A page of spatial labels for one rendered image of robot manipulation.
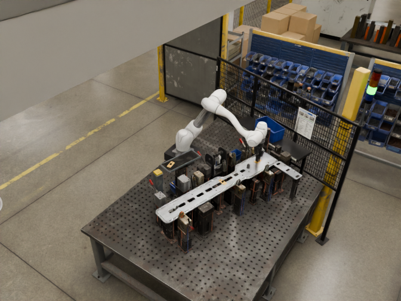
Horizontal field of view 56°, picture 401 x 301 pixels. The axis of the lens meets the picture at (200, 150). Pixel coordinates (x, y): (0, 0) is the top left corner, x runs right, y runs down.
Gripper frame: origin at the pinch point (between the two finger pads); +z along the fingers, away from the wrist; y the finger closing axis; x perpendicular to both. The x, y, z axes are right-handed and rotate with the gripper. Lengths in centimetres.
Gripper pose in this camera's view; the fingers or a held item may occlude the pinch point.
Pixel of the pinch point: (258, 157)
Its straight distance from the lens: 378.8
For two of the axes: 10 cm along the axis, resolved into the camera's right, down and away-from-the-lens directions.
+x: 7.7, -3.8, 5.2
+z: -0.1, 8.0, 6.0
